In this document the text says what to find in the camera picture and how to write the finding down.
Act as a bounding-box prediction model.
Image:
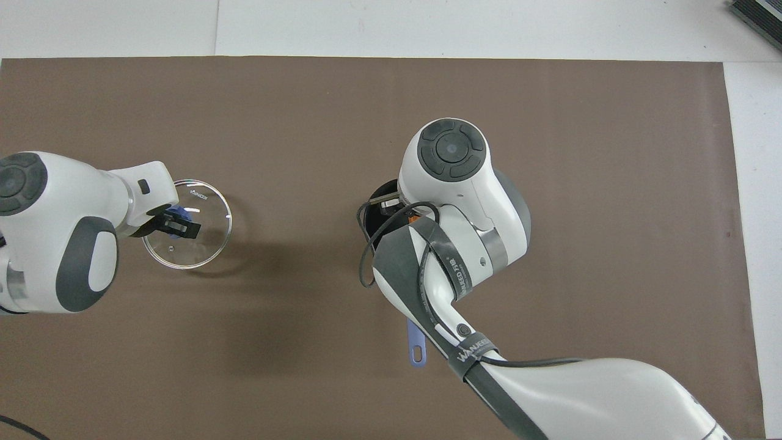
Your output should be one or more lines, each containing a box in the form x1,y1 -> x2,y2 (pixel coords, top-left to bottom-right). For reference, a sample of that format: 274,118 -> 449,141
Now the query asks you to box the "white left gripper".
110,161 -> 202,240

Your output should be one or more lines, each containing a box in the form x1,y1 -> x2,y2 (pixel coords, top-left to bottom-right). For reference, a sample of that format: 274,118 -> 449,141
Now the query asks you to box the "glass lid with blue knob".
142,179 -> 233,270

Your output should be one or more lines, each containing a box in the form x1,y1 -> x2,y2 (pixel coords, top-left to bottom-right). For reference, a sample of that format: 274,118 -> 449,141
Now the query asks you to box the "brown table mat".
0,56 -> 766,440

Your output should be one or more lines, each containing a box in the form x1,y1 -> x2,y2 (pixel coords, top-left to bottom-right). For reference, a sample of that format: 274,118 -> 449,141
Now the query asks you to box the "dark grey ribbed device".
727,0 -> 782,37

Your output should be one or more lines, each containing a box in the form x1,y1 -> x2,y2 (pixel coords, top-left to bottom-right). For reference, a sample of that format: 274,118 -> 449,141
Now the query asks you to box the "thin black cable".
0,414 -> 52,440

